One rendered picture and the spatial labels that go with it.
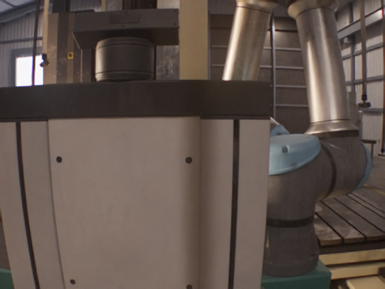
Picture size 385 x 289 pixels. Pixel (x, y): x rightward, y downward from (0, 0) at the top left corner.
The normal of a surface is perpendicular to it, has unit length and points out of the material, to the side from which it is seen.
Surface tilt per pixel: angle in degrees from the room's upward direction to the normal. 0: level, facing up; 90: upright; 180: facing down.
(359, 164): 77
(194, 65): 90
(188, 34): 90
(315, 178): 88
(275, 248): 72
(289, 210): 90
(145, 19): 61
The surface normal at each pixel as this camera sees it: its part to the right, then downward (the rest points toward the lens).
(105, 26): 0.01, -0.38
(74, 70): -0.03, 0.11
